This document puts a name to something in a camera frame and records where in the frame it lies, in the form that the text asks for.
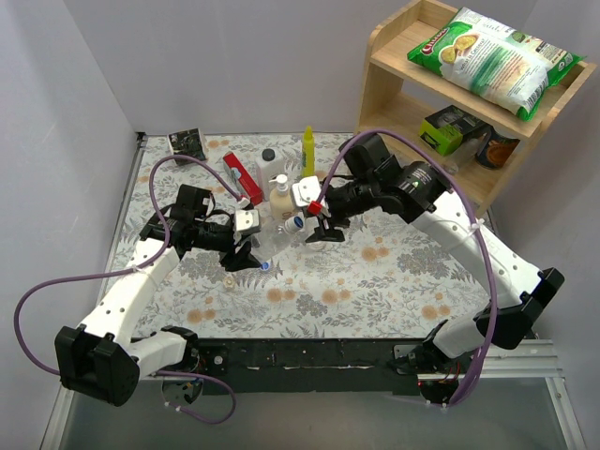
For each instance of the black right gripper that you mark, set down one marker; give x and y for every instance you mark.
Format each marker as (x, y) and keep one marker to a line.
(325, 225)

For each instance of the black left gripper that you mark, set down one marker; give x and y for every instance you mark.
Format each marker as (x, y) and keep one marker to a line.
(236, 249)

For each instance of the clear plastic bottle large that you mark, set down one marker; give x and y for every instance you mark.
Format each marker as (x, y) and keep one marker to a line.
(270, 241)

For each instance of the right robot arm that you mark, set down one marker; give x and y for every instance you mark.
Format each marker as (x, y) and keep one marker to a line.
(422, 195)

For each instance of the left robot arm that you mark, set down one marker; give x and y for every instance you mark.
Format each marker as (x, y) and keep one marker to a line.
(100, 357)

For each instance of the clear plastic bottle middle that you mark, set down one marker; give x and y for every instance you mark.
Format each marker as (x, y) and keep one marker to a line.
(317, 246)

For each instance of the beige pump lotion bottle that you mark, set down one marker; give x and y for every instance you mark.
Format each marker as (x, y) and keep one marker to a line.
(280, 198)

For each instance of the yellow-green tube bottle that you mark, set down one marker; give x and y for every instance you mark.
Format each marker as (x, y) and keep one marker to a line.
(308, 153)

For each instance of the white bottle black cap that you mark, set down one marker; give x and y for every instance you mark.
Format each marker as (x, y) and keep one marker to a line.
(268, 165)

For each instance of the clear small bottle on shelf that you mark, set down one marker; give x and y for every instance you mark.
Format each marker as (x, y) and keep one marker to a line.
(463, 154)

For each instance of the red toothpaste box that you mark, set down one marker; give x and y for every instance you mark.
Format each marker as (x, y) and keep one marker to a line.
(245, 183)

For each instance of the black patterned box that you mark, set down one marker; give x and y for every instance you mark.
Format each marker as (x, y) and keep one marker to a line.
(189, 142)

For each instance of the green black box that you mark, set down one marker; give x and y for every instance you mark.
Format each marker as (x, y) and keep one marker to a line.
(445, 130)

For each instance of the wooden shelf unit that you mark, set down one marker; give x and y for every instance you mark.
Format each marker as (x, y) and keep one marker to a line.
(384, 104)

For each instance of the tin can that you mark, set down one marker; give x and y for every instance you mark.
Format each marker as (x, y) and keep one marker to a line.
(496, 149)

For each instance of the green chips bag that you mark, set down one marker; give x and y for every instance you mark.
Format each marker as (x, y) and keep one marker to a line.
(495, 61)

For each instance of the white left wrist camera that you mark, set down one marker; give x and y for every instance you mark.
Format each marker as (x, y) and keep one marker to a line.
(246, 221)

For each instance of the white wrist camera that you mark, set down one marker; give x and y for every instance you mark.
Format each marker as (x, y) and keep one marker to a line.
(246, 221)
(305, 194)

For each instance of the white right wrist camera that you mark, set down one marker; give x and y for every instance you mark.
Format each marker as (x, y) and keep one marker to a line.
(305, 194)

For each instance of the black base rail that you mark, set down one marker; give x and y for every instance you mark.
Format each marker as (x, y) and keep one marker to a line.
(302, 365)

